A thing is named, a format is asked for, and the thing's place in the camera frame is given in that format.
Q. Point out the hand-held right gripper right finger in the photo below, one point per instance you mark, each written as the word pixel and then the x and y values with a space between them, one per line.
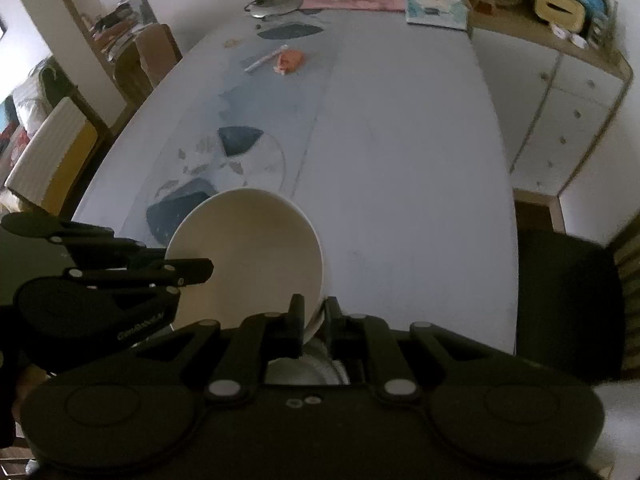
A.
pixel 334 325

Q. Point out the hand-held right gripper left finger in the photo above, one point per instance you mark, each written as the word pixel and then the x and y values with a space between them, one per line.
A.
pixel 298 322

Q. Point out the blue round container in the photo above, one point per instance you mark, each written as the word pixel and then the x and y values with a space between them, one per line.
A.
pixel 592 2

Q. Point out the tissue box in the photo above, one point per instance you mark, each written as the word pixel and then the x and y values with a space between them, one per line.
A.
pixel 435 5

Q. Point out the white plate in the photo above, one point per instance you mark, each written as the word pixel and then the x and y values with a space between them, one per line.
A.
pixel 300 370

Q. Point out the chair with white cushion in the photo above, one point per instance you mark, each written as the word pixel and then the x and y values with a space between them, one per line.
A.
pixel 50 155

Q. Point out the wooden bookshelf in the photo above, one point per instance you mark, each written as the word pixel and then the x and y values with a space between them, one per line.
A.
pixel 110 15

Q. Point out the cream bowl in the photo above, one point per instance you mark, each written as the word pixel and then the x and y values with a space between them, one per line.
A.
pixel 250 250

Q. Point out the brown chair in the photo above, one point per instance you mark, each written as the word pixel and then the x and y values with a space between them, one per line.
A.
pixel 147 60

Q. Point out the grey printed table mat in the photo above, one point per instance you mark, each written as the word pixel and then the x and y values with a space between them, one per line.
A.
pixel 260 110

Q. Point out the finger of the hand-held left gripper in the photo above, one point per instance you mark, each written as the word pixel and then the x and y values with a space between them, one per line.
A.
pixel 190 270
pixel 90 242

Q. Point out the yellow tissue holder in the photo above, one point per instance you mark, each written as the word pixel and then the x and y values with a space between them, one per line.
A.
pixel 557 7

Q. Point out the wooden chair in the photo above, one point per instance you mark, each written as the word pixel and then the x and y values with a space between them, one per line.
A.
pixel 570 305

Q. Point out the white drawer cabinet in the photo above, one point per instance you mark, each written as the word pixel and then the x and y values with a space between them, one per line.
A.
pixel 565 110

